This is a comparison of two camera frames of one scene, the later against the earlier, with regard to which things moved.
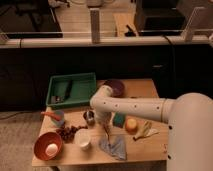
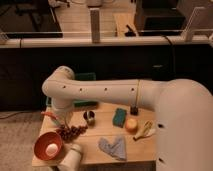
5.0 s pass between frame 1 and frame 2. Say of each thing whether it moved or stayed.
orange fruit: stayed
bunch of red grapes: stayed
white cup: moved
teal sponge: stayed
